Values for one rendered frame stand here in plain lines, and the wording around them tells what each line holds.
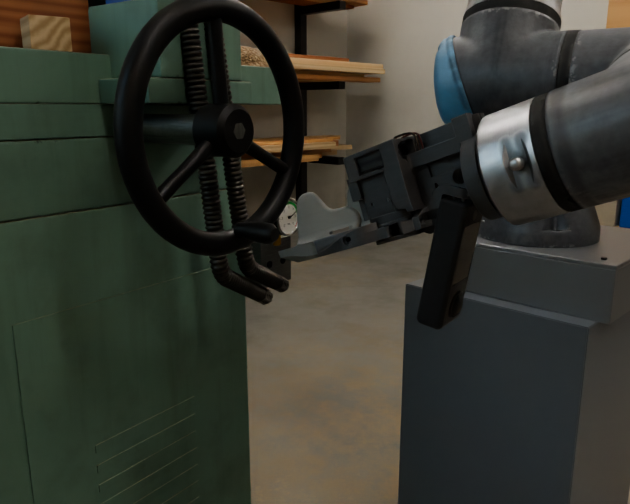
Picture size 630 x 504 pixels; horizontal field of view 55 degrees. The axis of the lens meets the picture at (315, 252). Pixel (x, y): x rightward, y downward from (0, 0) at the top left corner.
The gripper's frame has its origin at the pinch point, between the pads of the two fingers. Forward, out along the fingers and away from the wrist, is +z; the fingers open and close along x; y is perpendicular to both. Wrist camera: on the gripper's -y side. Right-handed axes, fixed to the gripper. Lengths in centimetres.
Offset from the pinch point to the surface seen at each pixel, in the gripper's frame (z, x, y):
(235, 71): 15.4, -13.8, 25.9
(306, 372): 96, -98, -37
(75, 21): 28.8, -1.4, 37.6
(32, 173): 28.4, 10.6, 17.7
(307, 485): 61, -50, -51
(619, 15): 16, -329, 75
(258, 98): 25.6, -29.1, 26.4
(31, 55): 23.7, 9.3, 30.0
